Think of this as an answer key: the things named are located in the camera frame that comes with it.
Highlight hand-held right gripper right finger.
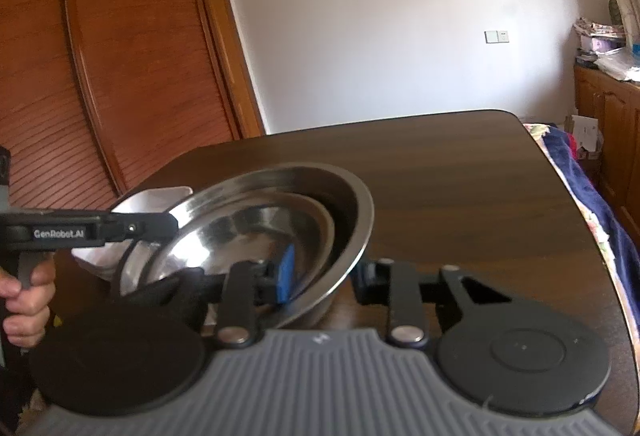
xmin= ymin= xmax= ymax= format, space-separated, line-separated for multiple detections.
xmin=350 ymin=257 xmax=512 ymax=348

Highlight white cardboard box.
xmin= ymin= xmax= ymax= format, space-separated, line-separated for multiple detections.
xmin=564 ymin=115 xmax=602 ymax=160

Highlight pink storage box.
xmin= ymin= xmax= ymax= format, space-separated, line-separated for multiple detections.
xmin=579 ymin=36 xmax=627 ymax=56

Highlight person's left hand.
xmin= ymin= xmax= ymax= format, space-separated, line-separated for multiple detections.
xmin=0 ymin=259 xmax=57 ymax=348

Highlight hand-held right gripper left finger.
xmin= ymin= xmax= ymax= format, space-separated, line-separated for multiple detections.
xmin=126 ymin=243 xmax=297 ymax=348

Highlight floral bed blanket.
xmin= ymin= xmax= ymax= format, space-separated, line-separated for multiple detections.
xmin=522 ymin=121 xmax=640 ymax=333

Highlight large stainless steel bowl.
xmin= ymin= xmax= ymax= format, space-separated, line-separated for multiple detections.
xmin=117 ymin=161 xmax=375 ymax=330

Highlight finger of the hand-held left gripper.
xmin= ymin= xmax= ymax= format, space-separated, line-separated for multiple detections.
xmin=99 ymin=211 xmax=179 ymax=243

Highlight brown wooden wardrobe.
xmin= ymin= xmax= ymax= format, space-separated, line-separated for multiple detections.
xmin=0 ymin=0 xmax=267 ymax=213

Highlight folded patterned cloth stack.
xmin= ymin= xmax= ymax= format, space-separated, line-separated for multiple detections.
xmin=573 ymin=17 xmax=627 ymax=38

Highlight white floral square plate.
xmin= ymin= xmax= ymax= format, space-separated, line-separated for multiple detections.
xmin=72 ymin=185 xmax=194 ymax=283

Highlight clear plastic bag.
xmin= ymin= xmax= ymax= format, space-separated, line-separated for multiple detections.
xmin=597 ymin=47 xmax=640 ymax=83

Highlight brown wooden cabinet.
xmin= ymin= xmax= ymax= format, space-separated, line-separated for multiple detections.
xmin=573 ymin=65 xmax=640 ymax=238

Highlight medium stainless steel bowl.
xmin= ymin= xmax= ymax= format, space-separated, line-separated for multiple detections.
xmin=147 ymin=193 xmax=336 ymax=313

